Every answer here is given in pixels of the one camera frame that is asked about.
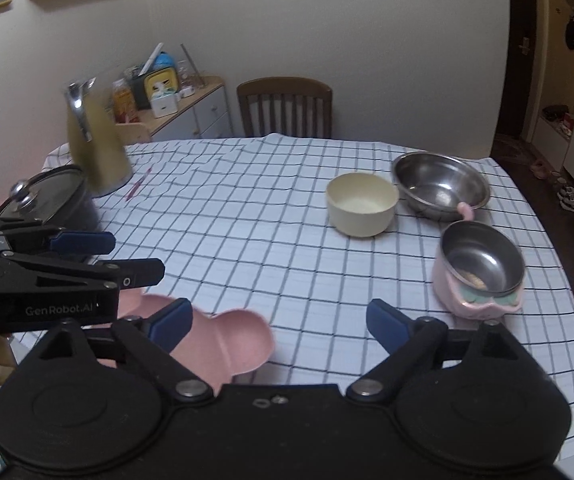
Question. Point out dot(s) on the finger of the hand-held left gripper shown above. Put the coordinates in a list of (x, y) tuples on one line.
[(84, 243), (137, 271)]

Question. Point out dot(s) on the pair of white black sneakers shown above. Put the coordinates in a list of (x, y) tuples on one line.
[(567, 192)]

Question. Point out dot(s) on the white drawer side cabinet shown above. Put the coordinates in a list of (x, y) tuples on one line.
[(207, 115)]

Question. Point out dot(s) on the cream bowl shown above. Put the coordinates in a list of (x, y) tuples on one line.
[(362, 205)]

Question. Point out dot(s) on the large steel bowl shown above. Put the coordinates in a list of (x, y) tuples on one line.
[(439, 185)]

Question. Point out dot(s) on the wooden slatted chair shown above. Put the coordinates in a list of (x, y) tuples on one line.
[(284, 91)]

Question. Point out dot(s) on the orange drink bottle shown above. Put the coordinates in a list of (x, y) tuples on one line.
[(123, 100)]

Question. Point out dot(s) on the olive thermos jug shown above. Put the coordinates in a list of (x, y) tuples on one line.
[(99, 155)]

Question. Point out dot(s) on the glass pot lid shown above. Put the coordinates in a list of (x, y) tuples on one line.
[(47, 187)]

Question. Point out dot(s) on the small white charger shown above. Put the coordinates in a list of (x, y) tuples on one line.
[(187, 92)]

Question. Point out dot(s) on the pink steel-lined bowl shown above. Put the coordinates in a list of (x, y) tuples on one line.
[(482, 255)]

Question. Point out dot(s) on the dark entrance door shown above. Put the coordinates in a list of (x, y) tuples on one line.
[(527, 10)]

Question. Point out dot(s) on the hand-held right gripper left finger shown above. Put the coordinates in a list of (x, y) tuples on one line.
[(171, 324)]

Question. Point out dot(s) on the white black checked tablecloth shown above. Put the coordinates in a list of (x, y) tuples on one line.
[(267, 220)]

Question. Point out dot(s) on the white stick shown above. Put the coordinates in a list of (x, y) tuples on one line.
[(151, 59)]

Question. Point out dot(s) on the pink pen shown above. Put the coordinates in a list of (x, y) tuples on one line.
[(139, 183)]

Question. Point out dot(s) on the pink bear-shaped plate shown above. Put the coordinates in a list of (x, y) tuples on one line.
[(227, 340)]

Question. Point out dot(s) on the clear glass jar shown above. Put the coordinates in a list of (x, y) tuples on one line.
[(192, 72)]

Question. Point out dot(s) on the small white box device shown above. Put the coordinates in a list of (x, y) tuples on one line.
[(163, 104)]

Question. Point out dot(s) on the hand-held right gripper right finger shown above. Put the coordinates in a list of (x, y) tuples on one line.
[(387, 322)]

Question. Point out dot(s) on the black cooking pot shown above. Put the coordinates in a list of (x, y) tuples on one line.
[(79, 210)]

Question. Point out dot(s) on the pair of pink slippers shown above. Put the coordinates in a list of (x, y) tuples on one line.
[(538, 169)]

